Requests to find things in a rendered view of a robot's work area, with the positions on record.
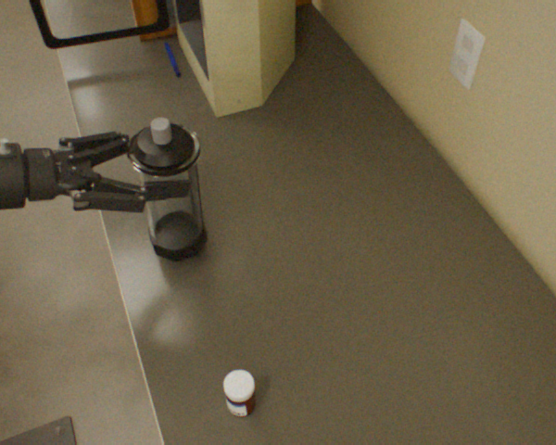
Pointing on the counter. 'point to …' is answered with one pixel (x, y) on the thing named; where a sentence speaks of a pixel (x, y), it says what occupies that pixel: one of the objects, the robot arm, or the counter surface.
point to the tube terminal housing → (243, 51)
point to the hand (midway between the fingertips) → (164, 168)
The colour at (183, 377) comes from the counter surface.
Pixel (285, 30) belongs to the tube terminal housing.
